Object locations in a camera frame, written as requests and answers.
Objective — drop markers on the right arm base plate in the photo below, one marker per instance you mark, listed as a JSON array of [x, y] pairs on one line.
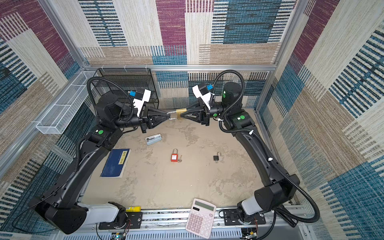
[[231, 218]]

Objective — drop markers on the blue and white stapler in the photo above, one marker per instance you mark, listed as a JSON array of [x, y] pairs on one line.
[[153, 139]]

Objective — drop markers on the brass padlock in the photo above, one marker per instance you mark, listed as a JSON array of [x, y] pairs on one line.
[[176, 114]]

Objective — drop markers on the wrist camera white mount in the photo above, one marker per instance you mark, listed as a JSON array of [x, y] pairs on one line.
[[140, 96], [203, 92]]

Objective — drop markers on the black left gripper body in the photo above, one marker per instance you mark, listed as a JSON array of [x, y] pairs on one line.
[[143, 121]]

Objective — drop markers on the pink calculator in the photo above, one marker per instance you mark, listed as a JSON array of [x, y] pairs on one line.
[[201, 218]]

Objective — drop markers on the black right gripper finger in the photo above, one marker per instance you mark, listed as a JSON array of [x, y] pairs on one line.
[[194, 108], [192, 117]]

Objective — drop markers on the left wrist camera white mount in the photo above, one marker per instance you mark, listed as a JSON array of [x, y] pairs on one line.
[[140, 96]]

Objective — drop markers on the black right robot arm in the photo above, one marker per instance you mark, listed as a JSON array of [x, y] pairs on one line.
[[222, 100]]

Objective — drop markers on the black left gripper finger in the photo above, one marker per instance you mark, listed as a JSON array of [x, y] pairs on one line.
[[157, 112], [157, 120]]

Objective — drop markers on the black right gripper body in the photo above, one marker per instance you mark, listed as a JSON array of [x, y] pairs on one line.
[[206, 114]]

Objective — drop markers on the white wire mesh basket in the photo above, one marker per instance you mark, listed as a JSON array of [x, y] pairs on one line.
[[62, 112]]

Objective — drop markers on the small black padlock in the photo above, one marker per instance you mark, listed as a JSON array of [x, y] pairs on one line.
[[217, 157]]

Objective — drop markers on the blue book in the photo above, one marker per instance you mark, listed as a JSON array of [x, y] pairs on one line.
[[116, 163]]

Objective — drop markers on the red padlock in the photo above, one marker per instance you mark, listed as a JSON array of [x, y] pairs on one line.
[[174, 156]]

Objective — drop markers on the yellow label block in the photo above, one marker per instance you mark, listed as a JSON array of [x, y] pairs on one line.
[[133, 209]]

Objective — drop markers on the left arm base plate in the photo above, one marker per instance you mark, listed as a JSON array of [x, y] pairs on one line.
[[132, 220]]

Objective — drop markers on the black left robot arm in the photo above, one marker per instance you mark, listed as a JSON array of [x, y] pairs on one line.
[[59, 205]]

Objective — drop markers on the black wire mesh shelf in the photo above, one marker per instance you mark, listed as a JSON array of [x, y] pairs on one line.
[[128, 79]]

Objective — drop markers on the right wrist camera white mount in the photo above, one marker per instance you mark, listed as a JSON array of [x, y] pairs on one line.
[[203, 92]]

